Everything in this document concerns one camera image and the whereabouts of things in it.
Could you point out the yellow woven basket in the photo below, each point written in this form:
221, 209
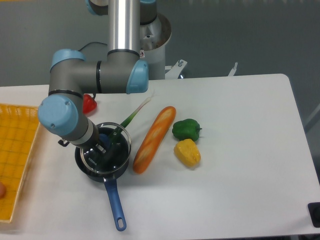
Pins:
19, 127

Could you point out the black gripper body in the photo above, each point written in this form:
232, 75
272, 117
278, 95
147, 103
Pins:
90, 138

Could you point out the green bell pepper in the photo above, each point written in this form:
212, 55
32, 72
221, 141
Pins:
186, 129

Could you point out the dark pot blue handle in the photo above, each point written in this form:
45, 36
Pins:
110, 183

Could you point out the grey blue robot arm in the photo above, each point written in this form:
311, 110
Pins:
71, 76

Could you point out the yellow bell pepper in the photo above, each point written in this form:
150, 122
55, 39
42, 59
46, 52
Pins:
187, 152

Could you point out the white base bracket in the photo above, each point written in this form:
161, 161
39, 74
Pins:
175, 71

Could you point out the red bell pepper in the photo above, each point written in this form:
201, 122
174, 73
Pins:
89, 103

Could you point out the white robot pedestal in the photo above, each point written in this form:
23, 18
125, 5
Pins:
153, 40

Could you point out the black device at table edge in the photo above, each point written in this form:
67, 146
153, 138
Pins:
314, 211

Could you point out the glass pot lid blue knob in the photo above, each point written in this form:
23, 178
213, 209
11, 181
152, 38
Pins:
117, 159

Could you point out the green spring onion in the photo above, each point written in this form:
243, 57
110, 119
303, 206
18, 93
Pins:
112, 138

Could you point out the orange baguette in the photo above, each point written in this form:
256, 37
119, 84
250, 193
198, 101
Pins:
153, 139

